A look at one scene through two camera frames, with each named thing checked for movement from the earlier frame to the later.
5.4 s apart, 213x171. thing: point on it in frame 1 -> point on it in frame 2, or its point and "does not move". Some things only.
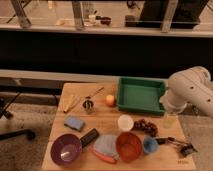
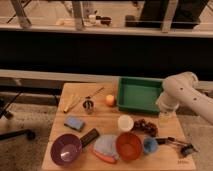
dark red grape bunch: (146, 126) does not move
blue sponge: (74, 122) does not move
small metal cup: (88, 105) does not move
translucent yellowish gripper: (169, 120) -> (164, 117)
